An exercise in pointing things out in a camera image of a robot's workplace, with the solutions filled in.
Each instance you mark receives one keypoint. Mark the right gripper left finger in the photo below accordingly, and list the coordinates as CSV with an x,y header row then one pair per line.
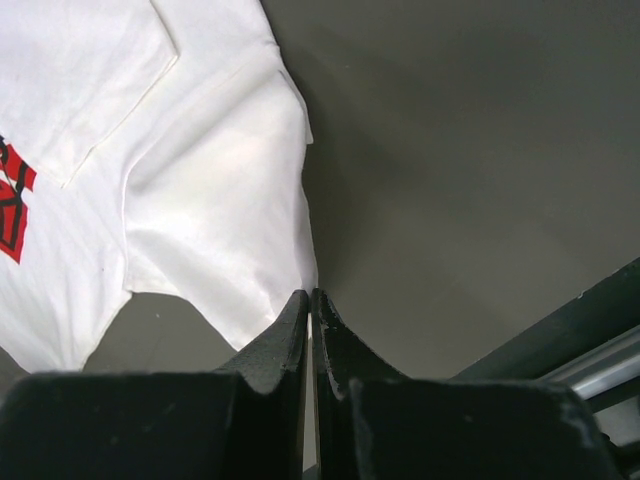
x,y
242,420

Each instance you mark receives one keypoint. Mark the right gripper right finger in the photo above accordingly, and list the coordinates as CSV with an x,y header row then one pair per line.
x,y
373,422

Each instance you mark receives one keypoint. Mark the white t-shirt red print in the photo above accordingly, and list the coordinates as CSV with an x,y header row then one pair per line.
x,y
146,147

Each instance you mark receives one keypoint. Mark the aluminium frame rail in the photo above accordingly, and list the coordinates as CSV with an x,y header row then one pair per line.
x,y
605,376

